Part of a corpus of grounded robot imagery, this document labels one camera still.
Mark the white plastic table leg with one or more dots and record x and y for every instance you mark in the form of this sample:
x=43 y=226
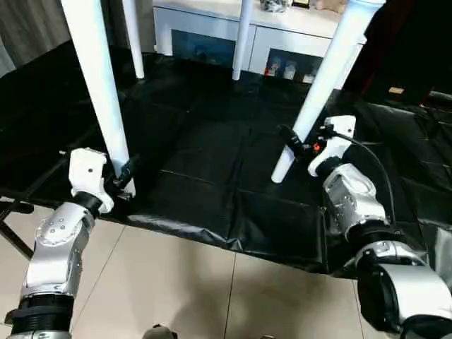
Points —
x=136 y=42
x=243 y=35
x=95 y=70
x=328 y=70

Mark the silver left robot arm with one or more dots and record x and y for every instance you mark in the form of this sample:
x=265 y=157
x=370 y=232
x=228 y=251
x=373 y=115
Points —
x=53 y=247

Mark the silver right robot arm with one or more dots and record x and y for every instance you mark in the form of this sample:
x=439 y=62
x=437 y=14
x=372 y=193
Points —
x=353 y=197

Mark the black plastic cover mat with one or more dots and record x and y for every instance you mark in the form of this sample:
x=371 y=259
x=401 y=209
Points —
x=212 y=159

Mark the small tan box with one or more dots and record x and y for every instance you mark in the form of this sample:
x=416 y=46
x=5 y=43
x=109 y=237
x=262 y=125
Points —
x=396 y=90

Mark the black tripod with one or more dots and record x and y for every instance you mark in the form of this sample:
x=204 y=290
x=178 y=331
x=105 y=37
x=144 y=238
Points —
x=14 y=240

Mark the white sideboard with glass doors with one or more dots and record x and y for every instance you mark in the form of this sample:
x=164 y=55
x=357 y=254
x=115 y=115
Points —
x=212 y=24

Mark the dark robot body part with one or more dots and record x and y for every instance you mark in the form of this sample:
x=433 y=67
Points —
x=160 y=332

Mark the grey curtain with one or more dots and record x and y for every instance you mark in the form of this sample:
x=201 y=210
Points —
x=28 y=28

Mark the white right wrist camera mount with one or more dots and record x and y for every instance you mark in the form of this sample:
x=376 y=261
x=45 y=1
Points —
x=339 y=127

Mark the dark picture frame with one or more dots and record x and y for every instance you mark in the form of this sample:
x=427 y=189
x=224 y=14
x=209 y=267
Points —
x=301 y=3

